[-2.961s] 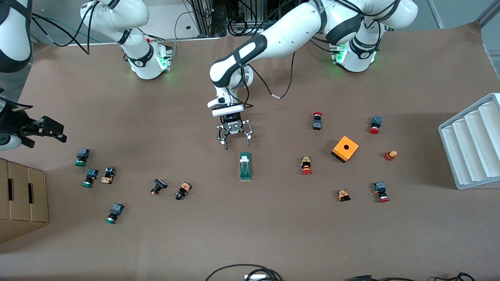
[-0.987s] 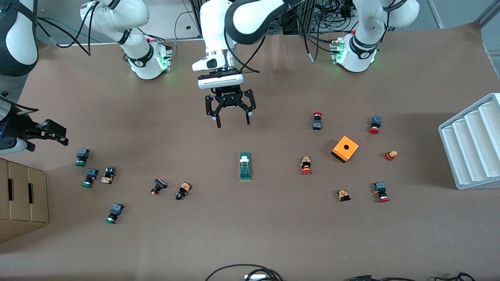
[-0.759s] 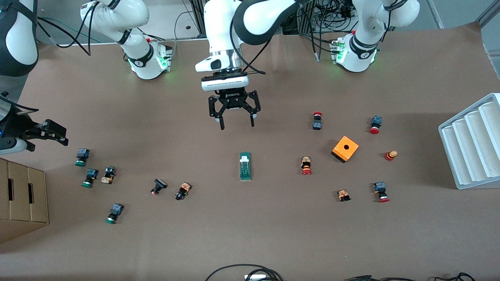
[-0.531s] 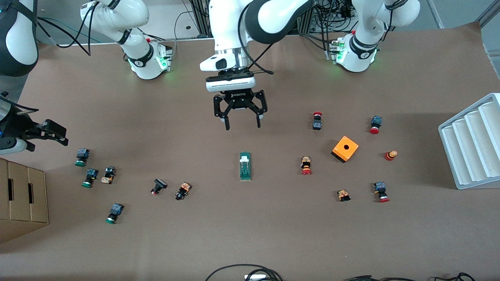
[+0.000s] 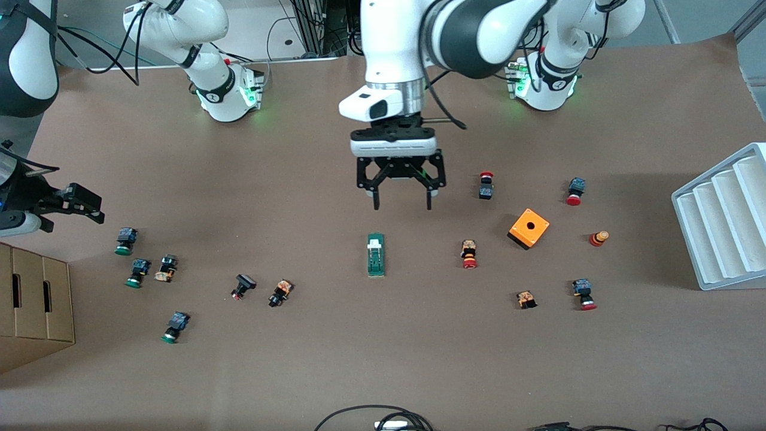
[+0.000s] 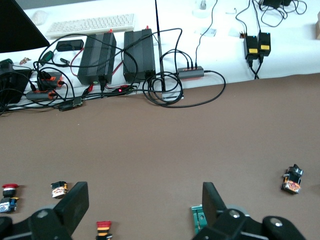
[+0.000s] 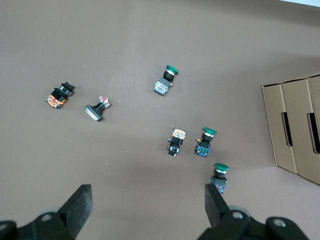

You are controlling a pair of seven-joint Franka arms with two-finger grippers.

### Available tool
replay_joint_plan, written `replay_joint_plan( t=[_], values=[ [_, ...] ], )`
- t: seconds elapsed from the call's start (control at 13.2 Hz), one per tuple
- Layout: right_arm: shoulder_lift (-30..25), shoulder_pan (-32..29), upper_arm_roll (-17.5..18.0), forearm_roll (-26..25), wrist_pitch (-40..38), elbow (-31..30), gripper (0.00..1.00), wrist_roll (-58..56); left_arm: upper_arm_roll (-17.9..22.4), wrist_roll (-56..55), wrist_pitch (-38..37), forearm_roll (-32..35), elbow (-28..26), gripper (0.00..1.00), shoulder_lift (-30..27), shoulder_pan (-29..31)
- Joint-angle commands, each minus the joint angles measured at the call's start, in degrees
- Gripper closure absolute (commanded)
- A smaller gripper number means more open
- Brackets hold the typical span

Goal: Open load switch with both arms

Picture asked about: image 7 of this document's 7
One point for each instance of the green mushroom push button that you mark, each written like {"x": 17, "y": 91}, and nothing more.
{"x": 220, "y": 175}
{"x": 203, "y": 147}
{"x": 162, "y": 85}

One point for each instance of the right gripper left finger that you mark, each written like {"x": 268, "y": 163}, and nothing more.
{"x": 72, "y": 215}

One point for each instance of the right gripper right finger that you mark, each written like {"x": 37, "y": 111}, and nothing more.
{"x": 220, "y": 220}

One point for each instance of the black square button red terminals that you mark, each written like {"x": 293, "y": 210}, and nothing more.
{"x": 94, "y": 113}

